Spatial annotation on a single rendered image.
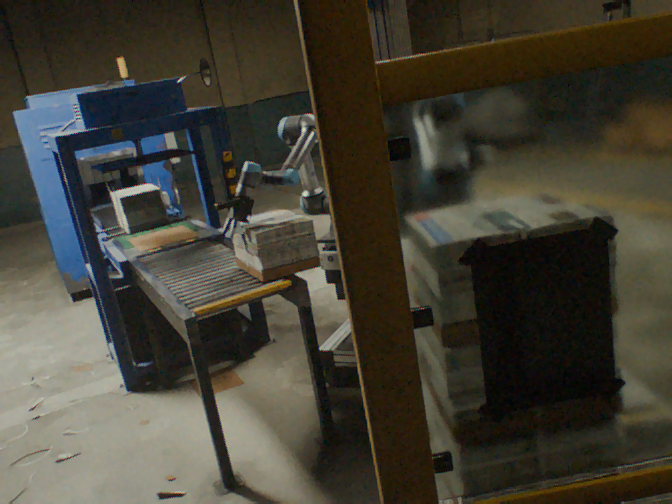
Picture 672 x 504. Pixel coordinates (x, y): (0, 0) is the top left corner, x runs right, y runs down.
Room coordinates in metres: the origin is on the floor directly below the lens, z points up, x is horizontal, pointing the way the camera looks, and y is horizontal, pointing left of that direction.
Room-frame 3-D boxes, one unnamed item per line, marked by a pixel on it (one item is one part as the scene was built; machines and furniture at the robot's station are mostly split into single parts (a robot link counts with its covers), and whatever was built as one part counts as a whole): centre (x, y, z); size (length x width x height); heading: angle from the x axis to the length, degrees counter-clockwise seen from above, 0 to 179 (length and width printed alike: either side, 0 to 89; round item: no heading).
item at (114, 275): (4.07, 1.10, 0.38); 0.94 x 0.69 x 0.63; 115
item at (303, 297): (3.25, 0.44, 0.74); 1.34 x 0.05 x 0.12; 25
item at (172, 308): (3.04, 0.90, 0.74); 1.34 x 0.05 x 0.12; 25
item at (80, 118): (4.07, 1.10, 1.65); 0.60 x 0.45 x 0.20; 115
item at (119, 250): (4.07, 1.10, 0.75); 0.70 x 0.65 x 0.10; 25
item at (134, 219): (4.59, 1.33, 0.93); 0.38 x 0.30 x 0.26; 25
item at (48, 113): (6.56, 2.18, 1.04); 1.51 x 1.30 x 2.07; 25
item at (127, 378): (3.62, 1.37, 0.77); 0.09 x 0.09 x 1.55; 25
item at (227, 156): (3.93, 0.55, 1.05); 0.05 x 0.05 x 0.45; 25
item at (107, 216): (5.10, 1.57, 0.75); 1.53 x 0.64 x 0.10; 25
